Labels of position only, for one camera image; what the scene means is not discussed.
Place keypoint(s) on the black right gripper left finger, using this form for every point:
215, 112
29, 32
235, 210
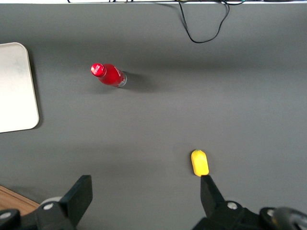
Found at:
78, 198

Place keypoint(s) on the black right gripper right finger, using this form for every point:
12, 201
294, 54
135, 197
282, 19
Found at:
211, 203

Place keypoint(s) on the cream rectangular tray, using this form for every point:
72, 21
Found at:
14, 88

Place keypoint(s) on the yellow lemon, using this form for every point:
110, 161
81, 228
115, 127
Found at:
199, 163

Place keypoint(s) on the wooden drawer cabinet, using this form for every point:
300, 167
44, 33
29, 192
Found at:
12, 196

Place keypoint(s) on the red cola bottle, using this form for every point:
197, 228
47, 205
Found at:
110, 75

